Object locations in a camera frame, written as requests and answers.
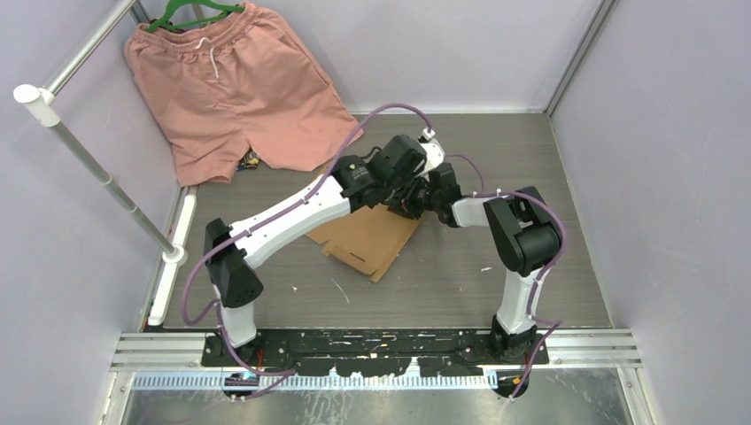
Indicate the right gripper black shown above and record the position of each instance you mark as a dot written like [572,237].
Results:
[414,211]

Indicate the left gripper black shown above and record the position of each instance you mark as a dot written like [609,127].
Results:
[410,177]

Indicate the brown cardboard box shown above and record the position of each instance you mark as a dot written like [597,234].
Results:
[368,240]

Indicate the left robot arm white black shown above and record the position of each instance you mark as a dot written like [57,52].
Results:
[235,251]

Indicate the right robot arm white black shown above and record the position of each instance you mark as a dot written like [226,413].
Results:
[527,235]

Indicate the small colourful object under shorts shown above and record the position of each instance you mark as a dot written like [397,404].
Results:
[250,161]

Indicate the pink shorts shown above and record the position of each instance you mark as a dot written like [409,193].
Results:
[245,84]

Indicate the green clothes hanger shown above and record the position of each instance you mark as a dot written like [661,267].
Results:
[181,14]

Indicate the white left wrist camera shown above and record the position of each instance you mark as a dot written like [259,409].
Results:
[435,154]

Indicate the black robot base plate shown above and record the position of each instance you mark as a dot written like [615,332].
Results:
[387,353]

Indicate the slotted aluminium rail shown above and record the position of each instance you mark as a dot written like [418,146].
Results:
[245,381]

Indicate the metal clothes rail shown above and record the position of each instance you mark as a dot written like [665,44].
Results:
[84,168]

